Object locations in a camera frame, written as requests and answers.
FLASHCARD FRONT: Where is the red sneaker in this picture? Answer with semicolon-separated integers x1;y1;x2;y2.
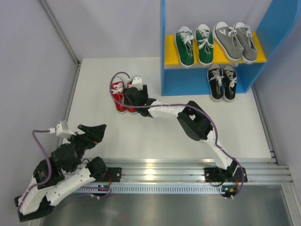
127;80;137;114
111;77;127;113

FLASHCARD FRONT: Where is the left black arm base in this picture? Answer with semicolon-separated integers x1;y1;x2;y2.
101;167;122;182

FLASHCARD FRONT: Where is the slotted cable duct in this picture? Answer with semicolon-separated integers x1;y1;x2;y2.
75;184;226;194

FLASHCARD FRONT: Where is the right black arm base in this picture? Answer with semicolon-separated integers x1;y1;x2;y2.
204;167;248;183

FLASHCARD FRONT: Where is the aluminium mounting rail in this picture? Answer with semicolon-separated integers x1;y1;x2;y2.
104;158;293;185

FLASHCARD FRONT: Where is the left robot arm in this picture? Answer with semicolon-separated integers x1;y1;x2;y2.
14;121;108;222

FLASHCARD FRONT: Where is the green sneaker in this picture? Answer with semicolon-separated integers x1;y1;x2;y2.
195;24;214;66
174;26;194;68

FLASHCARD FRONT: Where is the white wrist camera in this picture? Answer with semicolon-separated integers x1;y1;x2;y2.
131;76;143;91
49;121;76;139

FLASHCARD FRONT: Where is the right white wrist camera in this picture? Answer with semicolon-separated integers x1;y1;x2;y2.
131;76;143;91

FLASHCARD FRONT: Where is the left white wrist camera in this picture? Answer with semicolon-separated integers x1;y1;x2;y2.
49;121;76;139

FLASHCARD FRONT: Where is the black sneaker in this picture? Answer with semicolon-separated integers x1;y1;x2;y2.
207;65;224;101
223;65;237;101

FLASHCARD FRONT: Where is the blue shoe shelf frame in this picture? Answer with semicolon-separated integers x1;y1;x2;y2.
160;0;301;96

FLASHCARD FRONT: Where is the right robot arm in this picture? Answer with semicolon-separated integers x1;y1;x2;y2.
124;85;247;187

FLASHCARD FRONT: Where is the aluminium corner post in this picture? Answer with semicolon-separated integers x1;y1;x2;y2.
38;0;80;67

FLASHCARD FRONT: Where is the yellow shelf board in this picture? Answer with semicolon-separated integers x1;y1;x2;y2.
165;32;267;66

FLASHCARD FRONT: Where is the grey sneaker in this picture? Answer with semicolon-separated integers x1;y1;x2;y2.
213;22;244;62
234;22;258;64

